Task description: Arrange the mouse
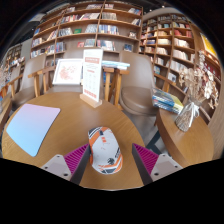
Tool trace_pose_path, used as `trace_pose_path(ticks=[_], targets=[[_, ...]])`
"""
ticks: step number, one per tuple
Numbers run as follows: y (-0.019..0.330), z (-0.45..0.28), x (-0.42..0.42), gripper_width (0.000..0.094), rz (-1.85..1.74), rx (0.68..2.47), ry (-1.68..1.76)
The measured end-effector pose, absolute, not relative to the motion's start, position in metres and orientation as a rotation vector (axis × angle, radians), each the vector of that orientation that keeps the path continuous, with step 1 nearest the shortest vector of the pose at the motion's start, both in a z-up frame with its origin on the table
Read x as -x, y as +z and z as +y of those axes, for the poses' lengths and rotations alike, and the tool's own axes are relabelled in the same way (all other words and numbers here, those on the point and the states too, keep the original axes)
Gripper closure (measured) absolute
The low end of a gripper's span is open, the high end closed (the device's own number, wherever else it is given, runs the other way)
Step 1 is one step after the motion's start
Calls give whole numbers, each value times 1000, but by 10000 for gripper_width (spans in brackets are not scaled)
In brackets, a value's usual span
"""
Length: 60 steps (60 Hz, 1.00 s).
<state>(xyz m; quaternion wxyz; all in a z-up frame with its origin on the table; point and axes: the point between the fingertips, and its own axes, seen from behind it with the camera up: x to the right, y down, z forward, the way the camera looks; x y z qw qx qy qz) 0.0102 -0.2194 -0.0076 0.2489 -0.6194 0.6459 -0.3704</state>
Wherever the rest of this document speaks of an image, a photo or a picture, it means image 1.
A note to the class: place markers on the white red sign wooden base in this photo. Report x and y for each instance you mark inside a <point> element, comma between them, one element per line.
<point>92,76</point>

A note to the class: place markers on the brown padded wooden armchair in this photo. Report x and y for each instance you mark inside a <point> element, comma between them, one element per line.
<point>71,53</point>
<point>136,100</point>
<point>25,95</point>

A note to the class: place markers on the pastel blue pink mouse pad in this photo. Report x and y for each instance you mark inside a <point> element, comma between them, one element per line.
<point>31,128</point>

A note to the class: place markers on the white framed red floral picture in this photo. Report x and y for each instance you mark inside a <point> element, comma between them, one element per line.
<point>67,72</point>

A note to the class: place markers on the curved wooden bookshelf unit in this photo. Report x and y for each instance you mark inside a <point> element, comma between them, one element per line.
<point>170,46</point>

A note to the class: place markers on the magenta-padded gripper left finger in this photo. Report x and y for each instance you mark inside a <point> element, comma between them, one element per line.
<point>76,160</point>

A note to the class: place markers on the wide wooden bookshelf unit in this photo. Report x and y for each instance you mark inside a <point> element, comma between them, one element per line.
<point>86,33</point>

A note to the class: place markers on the white orange patterned computer mouse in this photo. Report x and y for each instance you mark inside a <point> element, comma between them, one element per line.
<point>105,150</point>

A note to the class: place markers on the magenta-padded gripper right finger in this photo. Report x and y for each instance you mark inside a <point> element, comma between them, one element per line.
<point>147,160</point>

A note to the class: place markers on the round wooden side table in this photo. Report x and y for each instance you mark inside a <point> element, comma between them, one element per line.
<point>4,113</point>
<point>190,143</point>

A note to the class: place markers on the glass vase dried flowers ribbon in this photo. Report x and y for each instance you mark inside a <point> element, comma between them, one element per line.
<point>185,118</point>

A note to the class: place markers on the distant wooden bookshelf unit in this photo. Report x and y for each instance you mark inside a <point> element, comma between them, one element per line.
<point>13,56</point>

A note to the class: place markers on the colourful book stack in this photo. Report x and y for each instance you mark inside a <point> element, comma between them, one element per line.
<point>166,100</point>

